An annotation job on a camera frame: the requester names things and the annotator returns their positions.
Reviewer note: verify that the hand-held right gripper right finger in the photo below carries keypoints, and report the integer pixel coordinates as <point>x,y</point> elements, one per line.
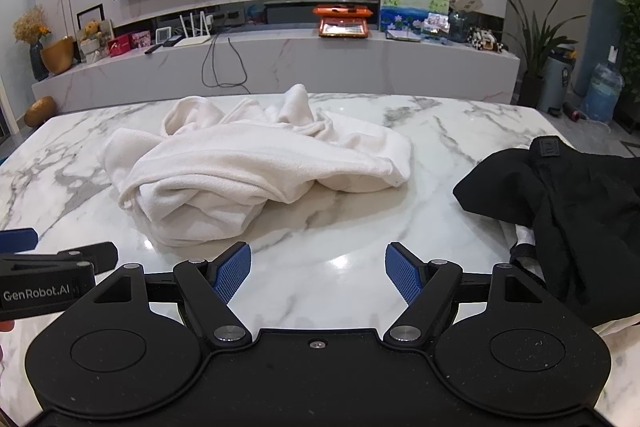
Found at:
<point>405,274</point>

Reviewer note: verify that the white router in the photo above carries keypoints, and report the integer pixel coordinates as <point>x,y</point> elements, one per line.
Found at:
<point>192,41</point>

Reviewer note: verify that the marble television console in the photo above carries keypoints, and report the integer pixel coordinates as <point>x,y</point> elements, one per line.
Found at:
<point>350,62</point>

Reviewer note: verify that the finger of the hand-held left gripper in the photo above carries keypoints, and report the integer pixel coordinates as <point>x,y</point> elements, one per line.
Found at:
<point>100,256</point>
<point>17,240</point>

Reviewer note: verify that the grey trash can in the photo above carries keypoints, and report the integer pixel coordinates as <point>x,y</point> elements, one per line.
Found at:
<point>555,82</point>

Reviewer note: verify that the black and white plush toy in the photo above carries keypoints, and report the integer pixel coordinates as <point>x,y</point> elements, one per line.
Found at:
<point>482,39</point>

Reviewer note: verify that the teddy bear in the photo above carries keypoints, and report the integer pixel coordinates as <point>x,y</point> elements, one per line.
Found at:
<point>91,32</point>

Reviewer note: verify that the pink box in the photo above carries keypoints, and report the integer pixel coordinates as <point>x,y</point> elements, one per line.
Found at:
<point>141,40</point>

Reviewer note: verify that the notebook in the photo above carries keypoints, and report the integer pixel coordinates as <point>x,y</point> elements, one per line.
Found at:
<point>402,36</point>

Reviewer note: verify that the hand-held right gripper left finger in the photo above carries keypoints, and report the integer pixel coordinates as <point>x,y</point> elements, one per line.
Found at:
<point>232,274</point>

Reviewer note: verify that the tall leafy plant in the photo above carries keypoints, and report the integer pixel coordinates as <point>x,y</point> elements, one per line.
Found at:
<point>627,17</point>

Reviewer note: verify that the landscape painting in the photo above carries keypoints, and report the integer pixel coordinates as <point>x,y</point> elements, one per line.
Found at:
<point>400,2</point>

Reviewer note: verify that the black garment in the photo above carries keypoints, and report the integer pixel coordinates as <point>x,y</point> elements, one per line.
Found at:
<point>575,217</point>

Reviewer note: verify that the black remote control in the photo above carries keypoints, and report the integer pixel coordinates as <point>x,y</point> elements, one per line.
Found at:
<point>154,49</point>

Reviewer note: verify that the blue water bottle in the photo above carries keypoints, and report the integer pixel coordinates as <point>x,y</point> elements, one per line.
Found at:
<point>602,97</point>

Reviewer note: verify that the small white device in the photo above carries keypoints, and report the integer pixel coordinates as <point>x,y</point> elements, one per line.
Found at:
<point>161,36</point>

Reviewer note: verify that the orange tray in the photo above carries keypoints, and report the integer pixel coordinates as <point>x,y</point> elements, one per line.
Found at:
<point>342,11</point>

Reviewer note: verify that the potted plant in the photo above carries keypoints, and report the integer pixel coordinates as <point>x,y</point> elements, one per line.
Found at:
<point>531,89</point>

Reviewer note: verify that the black picture frame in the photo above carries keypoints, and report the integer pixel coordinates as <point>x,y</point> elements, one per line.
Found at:
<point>90,13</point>

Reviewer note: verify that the small photo frame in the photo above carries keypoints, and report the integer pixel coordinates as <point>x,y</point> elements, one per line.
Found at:
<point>435,23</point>

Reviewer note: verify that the red box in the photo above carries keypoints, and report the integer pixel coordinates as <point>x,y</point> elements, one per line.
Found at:
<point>119,46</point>

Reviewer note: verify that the dark red floor object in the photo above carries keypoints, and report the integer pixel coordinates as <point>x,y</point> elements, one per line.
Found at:
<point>572,111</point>

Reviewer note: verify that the brown round ornament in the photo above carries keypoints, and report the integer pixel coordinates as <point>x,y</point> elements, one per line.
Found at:
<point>40,112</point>

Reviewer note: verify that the vase with dried flowers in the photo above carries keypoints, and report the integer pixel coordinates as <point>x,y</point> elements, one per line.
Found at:
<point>39,62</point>

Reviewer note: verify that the glass jar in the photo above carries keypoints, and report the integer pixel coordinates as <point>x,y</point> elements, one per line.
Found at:
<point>460,27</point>

